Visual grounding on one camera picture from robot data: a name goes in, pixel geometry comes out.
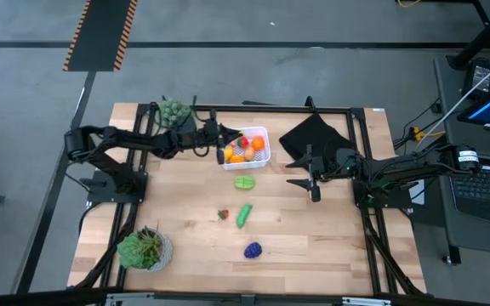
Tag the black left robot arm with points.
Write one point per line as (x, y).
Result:
(134, 138)

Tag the yellow orange toy bell pepper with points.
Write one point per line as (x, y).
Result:
(237, 159)

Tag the dark green leafy potted plant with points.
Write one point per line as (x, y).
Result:
(143, 251)

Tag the silver bracket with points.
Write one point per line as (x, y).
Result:
(364, 302)
(126, 299)

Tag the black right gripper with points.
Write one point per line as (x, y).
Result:
(334, 163)

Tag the brown toy potato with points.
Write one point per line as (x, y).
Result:
(249, 153)

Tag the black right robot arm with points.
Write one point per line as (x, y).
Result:
(411, 166)

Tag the red toy strawberry with leaves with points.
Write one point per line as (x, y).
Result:
(223, 214)

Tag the pale green bushy potted plant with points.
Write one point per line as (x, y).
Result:
(170, 111)

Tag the black hazard striped floor mat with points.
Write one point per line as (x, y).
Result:
(100, 34)

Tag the white plastic basket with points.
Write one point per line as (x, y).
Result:
(264, 154)

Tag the dark grey desk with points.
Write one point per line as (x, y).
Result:
(483, 240)

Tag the toy orange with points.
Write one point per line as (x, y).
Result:
(258, 143)

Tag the black aluminium table frame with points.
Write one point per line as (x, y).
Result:
(270, 108)

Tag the purple toy grapes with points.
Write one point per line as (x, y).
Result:
(253, 250)

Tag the black cloth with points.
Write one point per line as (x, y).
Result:
(313, 132)

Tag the white paper sheet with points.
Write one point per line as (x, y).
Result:
(418, 193)

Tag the white rod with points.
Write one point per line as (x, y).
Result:
(474, 91)

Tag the black power adapter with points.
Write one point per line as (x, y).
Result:
(481, 76)

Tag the black rig beam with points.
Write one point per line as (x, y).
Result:
(194, 297)

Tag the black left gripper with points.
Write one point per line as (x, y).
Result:
(198, 138)

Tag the black stand leg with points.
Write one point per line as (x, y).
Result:
(483, 38)

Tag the yellow toy lemon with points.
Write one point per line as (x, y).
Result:
(229, 153)

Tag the light green toy vegetable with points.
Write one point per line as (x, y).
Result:
(245, 183)

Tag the green toy cucumber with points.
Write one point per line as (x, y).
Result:
(243, 216)

